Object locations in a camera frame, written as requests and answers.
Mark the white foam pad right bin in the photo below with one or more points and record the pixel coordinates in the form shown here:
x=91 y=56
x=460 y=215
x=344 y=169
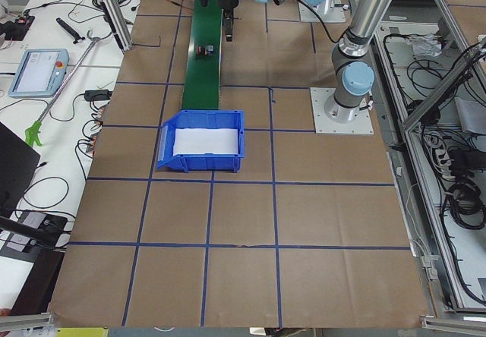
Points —
x=199 y=141

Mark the blue empty bin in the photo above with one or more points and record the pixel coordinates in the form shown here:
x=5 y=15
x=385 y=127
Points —
x=211 y=119

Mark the green handled reacher grabber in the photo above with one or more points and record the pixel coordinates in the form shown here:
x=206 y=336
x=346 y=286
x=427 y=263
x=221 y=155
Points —
x=32 y=133

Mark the teach pendant tablet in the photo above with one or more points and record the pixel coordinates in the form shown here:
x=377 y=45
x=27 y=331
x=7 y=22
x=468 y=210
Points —
x=40 y=73

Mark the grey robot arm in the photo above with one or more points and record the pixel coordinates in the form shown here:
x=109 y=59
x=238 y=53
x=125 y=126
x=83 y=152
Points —
x=273 y=47

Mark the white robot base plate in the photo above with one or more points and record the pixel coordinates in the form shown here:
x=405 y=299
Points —
x=328 y=119

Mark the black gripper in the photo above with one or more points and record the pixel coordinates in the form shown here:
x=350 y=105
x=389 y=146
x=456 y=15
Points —
x=228 y=1

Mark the aluminium frame post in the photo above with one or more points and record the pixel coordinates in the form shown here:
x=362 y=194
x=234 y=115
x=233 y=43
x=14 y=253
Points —
x=117 y=24

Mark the red push button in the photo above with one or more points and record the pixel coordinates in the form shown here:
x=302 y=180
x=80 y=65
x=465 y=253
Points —
x=207 y=50

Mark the green conveyor belt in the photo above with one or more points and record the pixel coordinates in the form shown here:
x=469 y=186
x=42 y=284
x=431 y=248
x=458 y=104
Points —
x=202 y=75

